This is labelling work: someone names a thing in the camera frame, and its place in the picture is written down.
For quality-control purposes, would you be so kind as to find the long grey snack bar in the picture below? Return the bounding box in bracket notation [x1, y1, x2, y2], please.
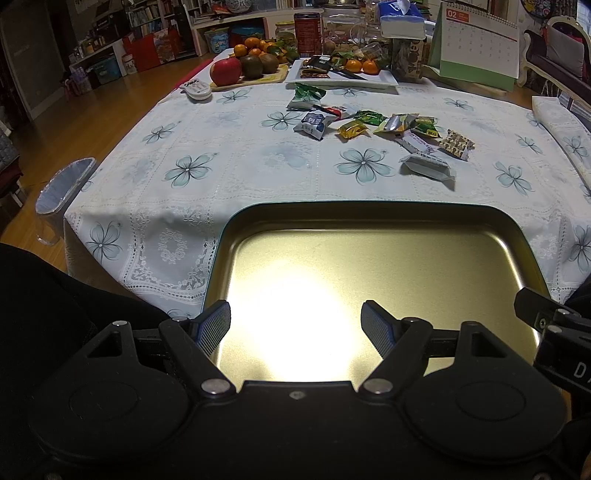
[400, 154, 456, 190]

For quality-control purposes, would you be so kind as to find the white hawthorn strip packet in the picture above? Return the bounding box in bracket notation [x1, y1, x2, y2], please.
[394, 131, 438, 155]

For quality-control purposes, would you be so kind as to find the brown heart snack packet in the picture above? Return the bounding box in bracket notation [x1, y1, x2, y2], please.
[439, 129, 475, 161]

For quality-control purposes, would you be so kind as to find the gold yellow candy packet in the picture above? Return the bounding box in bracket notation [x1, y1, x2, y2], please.
[338, 120, 368, 141]

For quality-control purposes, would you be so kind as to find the green garlic pea packet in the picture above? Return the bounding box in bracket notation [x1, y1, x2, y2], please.
[411, 116, 441, 138]

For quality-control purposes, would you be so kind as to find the silver yellow foil packet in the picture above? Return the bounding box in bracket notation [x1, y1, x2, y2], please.
[375, 114, 419, 135]

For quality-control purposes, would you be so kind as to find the small green foil candy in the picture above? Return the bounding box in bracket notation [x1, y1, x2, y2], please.
[355, 110, 388, 126]

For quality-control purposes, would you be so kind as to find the blue white snack packet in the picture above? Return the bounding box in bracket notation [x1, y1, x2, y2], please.
[294, 111, 338, 140]

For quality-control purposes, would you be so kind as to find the red white hawthorn packet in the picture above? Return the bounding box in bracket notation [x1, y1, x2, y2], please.
[314, 104, 356, 120]

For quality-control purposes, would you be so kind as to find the green white leaf packet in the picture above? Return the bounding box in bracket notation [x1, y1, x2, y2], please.
[287, 83, 327, 111]

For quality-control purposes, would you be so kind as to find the gold metal tray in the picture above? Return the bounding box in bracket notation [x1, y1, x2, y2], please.
[206, 201, 547, 385]

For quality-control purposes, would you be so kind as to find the white floral tablecloth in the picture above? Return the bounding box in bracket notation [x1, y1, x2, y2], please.
[64, 84, 590, 317]

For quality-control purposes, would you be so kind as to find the white remote control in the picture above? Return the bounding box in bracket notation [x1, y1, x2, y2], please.
[179, 78, 212, 101]

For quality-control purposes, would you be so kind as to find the white rectangular plate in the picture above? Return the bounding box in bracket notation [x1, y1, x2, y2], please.
[284, 59, 399, 90]

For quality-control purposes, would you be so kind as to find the red apple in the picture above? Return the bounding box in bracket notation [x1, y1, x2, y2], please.
[209, 57, 242, 87]

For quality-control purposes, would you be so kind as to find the orange tangerine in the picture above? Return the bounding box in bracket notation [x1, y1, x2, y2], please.
[345, 59, 363, 73]
[362, 60, 381, 75]

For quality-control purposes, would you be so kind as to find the yellow cutting board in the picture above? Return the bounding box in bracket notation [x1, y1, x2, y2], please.
[209, 64, 290, 91]

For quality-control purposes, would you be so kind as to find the brown kiwi fruit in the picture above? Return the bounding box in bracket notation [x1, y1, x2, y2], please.
[240, 55, 264, 80]

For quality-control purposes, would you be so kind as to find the patterned paper box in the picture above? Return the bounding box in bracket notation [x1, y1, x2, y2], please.
[391, 39, 427, 83]

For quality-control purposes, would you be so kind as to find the desk calendar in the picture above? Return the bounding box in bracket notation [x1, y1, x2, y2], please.
[428, 1, 519, 91]

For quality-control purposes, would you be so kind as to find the tissue box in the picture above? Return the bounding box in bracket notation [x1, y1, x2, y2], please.
[378, 0, 426, 40]

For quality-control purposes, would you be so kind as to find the red tin can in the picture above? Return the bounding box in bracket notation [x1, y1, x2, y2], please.
[294, 12, 322, 57]

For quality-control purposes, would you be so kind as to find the black handled knife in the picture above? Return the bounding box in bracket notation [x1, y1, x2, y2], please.
[318, 57, 365, 81]

